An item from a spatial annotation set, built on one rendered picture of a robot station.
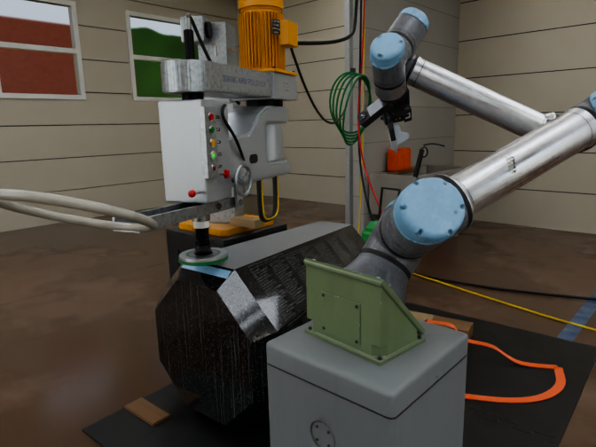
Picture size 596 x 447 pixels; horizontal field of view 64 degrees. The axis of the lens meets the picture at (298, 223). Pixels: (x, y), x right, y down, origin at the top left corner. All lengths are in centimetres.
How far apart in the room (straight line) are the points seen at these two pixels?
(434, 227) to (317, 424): 57
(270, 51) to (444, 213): 170
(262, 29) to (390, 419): 201
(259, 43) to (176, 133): 79
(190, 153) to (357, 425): 126
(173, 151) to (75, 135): 633
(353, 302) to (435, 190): 33
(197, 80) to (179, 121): 18
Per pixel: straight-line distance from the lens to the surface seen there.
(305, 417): 130
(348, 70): 505
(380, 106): 147
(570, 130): 141
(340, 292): 121
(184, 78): 198
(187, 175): 202
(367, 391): 113
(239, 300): 207
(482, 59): 726
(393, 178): 525
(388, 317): 117
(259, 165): 238
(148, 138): 890
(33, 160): 811
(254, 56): 260
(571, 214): 695
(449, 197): 113
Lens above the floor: 142
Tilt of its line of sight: 12 degrees down
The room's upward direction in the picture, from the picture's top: 1 degrees counter-clockwise
